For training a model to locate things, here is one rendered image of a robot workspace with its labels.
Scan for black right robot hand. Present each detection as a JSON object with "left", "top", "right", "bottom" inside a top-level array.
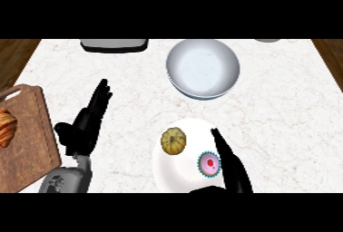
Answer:
[{"left": 189, "top": 128, "right": 254, "bottom": 194}]

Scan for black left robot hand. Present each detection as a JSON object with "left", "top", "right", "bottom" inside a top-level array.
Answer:
[{"left": 53, "top": 78, "right": 114, "bottom": 157}]

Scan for pink frosted cupcake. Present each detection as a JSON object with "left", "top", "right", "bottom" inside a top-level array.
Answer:
[{"left": 195, "top": 150, "right": 221, "bottom": 179}]

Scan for white plate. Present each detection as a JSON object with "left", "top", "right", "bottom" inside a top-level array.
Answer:
[{"left": 150, "top": 118, "right": 227, "bottom": 194}]

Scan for pale grey bowl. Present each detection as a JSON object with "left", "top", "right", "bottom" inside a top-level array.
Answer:
[{"left": 164, "top": 39, "right": 241, "bottom": 102}]

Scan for brown wooden cutting board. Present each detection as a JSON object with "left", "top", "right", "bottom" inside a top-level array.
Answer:
[{"left": 0, "top": 83, "right": 63, "bottom": 194}]

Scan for brown muffin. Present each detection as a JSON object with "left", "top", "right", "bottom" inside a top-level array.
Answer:
[{"left": 159, "top": 127, "right": 187, "bottom": 157}]

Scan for golden croissant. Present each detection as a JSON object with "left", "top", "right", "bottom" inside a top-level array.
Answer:
[{"left": 0, "top": 107, "right": 19, "bottom": 149}]

